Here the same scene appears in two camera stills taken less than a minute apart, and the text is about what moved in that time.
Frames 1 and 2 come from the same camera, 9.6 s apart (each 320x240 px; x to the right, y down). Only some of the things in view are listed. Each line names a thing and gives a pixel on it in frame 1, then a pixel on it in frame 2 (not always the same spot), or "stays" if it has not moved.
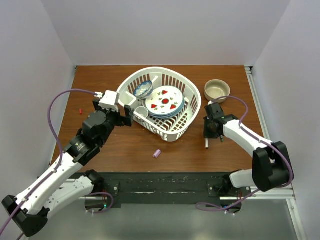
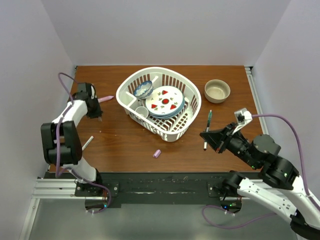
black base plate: [170, 190] stays
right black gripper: [206, 134] to [218, 139]
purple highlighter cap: [157, 153] stays
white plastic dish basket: [164, 101] stays
